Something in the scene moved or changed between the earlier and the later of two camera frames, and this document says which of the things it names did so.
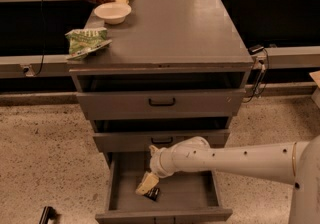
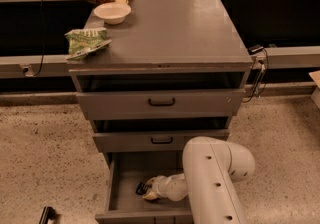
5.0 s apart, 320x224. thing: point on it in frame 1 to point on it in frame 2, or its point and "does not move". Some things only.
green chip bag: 84,42 does not move
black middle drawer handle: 162,142 does not move
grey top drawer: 144,94 does not move
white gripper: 155,164 to 161,185
